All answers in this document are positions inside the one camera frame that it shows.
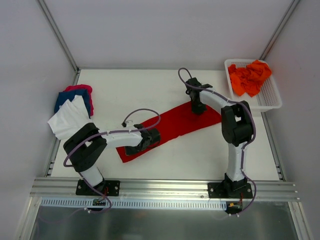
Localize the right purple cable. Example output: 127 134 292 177
177 67 257 215

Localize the white plastic basket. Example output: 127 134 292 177
224 59 282 112

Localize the white slotted cable duct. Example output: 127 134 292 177
40 197 227 211

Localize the red t shirt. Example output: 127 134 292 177
116 102 222 163

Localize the white folded t shirt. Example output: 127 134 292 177
47 94 94 141

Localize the pink folded t shirt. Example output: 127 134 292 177
61 84 94 117

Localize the blue folded t shirt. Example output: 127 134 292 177
54 92 91 119

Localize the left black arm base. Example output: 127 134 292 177
75 179 121 197

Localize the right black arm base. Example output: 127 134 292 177
207 173 253 199

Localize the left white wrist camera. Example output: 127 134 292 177
121 120 134 128

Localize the aluminium mounting rail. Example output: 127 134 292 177
30 177 301 202

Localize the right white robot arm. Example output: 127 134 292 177
185 77 255 198

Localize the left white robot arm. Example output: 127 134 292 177
63 123 161 195

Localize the orange t shirt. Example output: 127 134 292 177
227 60 272 97

